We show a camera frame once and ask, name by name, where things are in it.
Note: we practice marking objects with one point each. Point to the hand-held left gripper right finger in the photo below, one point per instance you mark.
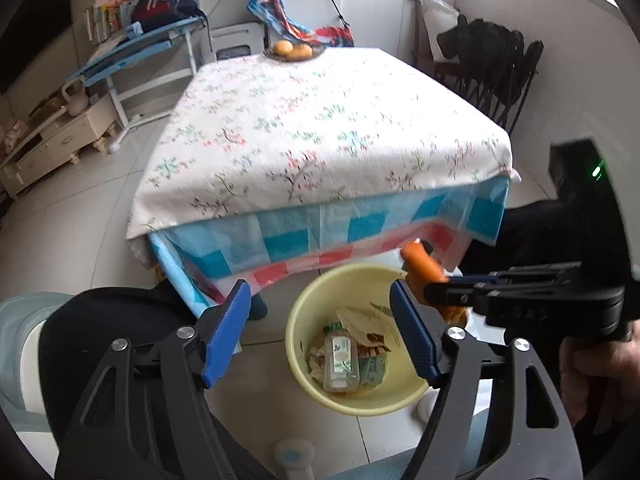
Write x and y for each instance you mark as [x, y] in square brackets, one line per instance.
[415, 335]

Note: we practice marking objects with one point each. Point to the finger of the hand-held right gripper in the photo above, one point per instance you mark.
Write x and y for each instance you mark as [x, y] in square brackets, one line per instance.
[475, 278]
[455, 294]

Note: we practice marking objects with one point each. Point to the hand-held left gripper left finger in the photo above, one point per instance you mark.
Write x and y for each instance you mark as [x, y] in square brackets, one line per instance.
[227, 335]

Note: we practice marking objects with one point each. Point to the red snack wrapper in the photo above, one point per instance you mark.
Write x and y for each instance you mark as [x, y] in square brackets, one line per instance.
[376, 345]

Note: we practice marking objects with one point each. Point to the green white drink carton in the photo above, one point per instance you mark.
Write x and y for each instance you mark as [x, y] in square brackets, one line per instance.
[372, 367]

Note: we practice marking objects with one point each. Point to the clear plastic bottle green label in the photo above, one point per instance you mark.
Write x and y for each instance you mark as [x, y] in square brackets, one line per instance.
[341, 362]

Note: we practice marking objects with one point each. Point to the yellow plastic bucket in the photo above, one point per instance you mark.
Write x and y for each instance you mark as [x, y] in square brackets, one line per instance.
[310, 310]

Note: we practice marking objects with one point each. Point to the white tissue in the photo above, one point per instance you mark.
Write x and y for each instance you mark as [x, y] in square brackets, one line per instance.
[318, 362]

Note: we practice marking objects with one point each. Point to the person's right hand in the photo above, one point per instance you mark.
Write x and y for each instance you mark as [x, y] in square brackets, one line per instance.
[600, 375]

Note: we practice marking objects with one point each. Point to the person's right leg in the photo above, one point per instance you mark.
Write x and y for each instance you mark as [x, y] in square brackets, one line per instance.
[530, 230]

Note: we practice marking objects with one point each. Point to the person's leg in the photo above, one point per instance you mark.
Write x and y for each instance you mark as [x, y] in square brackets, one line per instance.
[100, 320]
[530, 230]

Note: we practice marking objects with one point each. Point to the blue pink checkered table cover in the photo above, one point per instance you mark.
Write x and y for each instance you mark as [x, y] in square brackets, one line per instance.
[280, 245]

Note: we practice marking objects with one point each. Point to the person's left leg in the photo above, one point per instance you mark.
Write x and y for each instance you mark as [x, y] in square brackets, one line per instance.
[100, 320]

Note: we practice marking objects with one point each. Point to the white plastic item blue dot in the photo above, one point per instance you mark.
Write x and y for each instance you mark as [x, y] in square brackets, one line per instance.
[295, 457]

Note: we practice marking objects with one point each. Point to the floral white tablecloth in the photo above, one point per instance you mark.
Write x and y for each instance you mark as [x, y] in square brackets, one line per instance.
[320, 135]

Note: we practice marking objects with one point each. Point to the pale grey-green seat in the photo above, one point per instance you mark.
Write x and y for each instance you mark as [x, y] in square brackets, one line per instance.
[20, 360]

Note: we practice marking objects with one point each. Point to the black folding chairs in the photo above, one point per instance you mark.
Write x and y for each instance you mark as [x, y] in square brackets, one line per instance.
[495, 65]

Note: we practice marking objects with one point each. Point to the dark wooden chair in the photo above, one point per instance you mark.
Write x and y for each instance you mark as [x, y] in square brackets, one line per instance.
[422, 62]

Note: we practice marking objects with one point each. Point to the cream television cabinet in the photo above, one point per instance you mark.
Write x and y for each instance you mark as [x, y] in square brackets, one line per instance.
[60, 140]

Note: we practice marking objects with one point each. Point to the white sack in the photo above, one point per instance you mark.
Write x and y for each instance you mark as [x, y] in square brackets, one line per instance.
[435, 20]

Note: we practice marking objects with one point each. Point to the pale pink kettlebell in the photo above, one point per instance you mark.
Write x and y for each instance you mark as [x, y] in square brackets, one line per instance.
[76, 102]

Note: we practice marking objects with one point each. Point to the dark fruit bowl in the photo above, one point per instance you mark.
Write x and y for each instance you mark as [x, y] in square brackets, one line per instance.
[270, 55]

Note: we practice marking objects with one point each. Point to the yellow orange fruit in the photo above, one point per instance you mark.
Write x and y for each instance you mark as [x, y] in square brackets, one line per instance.
[283, 48]
[302, 51]

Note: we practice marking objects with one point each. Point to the white storage cabinet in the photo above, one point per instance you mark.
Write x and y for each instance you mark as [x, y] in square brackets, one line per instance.
[390, 5]

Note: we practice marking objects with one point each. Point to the blue white study desk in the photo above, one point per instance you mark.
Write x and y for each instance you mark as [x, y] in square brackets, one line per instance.
[130, 47]

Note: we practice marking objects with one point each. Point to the row of books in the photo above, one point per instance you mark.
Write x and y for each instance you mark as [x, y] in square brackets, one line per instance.
[105, 22]

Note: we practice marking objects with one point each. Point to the black flat television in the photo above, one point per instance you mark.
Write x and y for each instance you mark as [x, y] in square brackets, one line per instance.
[30, 20]

